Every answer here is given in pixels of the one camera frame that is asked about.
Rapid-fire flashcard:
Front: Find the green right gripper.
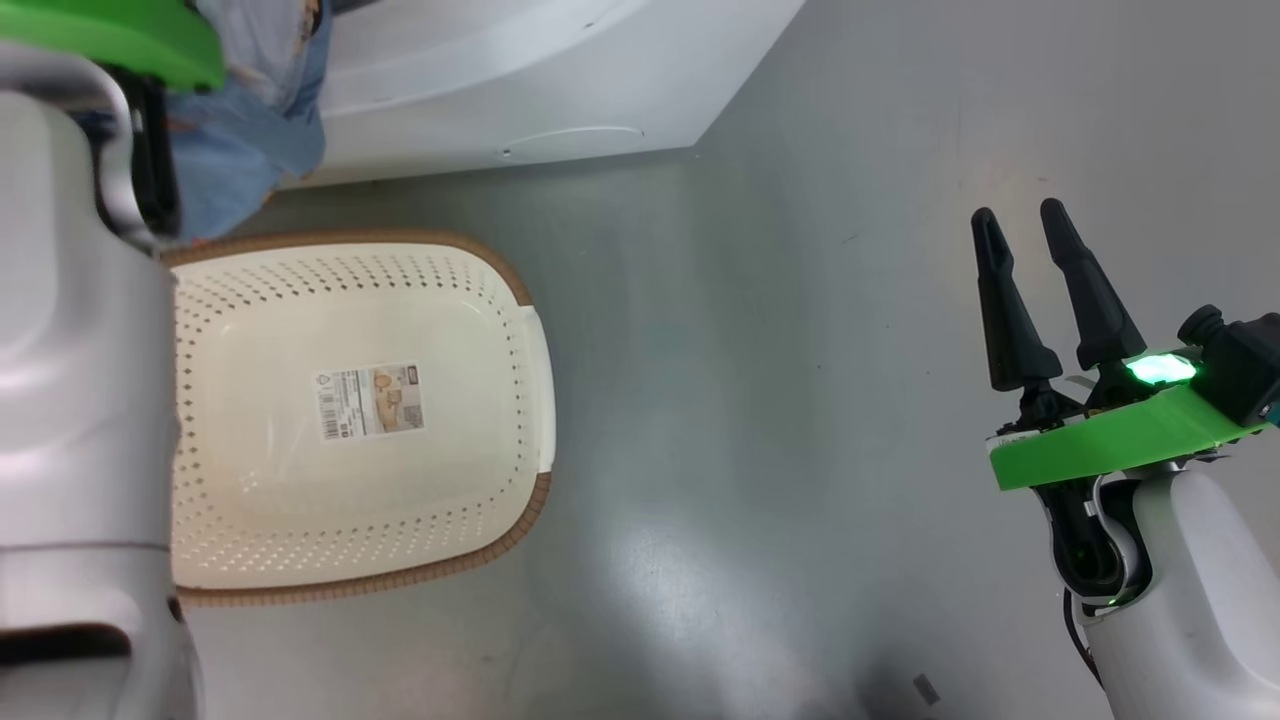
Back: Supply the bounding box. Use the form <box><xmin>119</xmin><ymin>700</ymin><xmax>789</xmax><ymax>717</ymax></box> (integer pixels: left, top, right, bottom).
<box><xmin>970</xmin><ymin>197</ymin><xmax>1271</xmax><ymax>491</ymax></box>

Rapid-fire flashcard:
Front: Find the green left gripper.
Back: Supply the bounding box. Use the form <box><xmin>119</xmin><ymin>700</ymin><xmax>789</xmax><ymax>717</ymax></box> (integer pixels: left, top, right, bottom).
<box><xmin>0</xmin><ymin>0</ymin><xmax>226</xmax><ymax>93</ymax></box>

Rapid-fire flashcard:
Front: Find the blue cartoon print garment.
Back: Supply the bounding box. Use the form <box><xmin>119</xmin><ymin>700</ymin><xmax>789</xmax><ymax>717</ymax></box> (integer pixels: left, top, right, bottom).
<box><xmin>165</xmin><ymin>0</ymin><xmax>334</xmax><ymax>241</ymax></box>

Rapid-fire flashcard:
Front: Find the white front-load washing machine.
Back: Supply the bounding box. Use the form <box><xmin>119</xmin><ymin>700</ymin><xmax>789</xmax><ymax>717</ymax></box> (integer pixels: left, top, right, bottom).
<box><xmin>270</xmin><ymin>0</ymin><xmax>806</xmax><ymax>191</ymax></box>

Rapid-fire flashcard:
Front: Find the paper basket label sticker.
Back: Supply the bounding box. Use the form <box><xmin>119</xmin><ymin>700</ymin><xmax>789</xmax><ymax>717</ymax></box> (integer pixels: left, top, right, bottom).
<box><xmin>315</xmin><ymin>363</ymin><xmax>425</xmax><ymax>443</ymax></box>

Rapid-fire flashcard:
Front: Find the round white filter cover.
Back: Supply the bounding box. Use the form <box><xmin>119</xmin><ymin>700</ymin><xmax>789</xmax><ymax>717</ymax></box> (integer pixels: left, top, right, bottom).
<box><xmin>500</xmin><ymin>125</ymin><xmax>646</xmax><ymax>161</ymax></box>

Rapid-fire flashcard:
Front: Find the white basket with brown rim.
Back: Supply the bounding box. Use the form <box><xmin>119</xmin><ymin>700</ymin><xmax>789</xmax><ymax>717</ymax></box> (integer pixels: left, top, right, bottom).
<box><xmin>160</xmin><ymin>228</ymin><xmax>557</xmax><ymax>609</ymax></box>

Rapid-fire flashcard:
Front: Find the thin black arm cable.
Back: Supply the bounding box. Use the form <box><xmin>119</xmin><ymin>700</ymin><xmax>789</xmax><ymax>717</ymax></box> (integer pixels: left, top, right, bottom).
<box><xmin>1062</xmin><ymin>590</ymin><xmax>1103</xmax><ymax>691</ymax></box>

